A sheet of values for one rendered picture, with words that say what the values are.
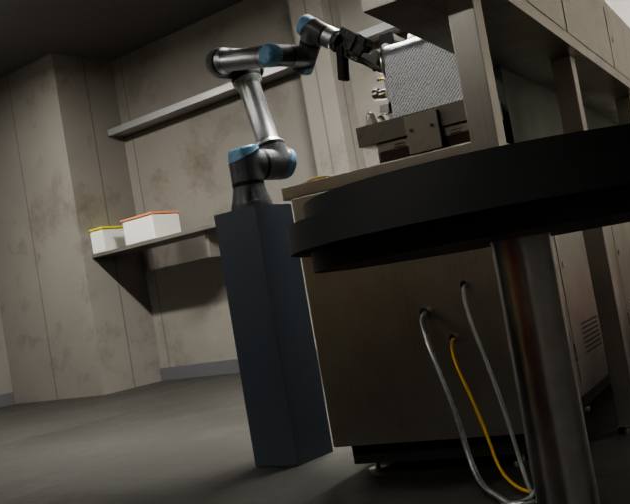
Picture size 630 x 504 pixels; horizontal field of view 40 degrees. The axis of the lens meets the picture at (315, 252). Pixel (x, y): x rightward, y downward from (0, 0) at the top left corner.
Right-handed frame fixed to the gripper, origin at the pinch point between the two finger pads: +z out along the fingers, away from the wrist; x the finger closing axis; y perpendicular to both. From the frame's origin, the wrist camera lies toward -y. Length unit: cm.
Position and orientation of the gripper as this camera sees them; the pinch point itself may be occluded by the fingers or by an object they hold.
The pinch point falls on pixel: (381, 71)
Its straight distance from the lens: 292.1
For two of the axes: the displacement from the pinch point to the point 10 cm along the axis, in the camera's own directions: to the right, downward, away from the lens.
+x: 4.9, -0.4, 8.7
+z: 7.7, 5.0, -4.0
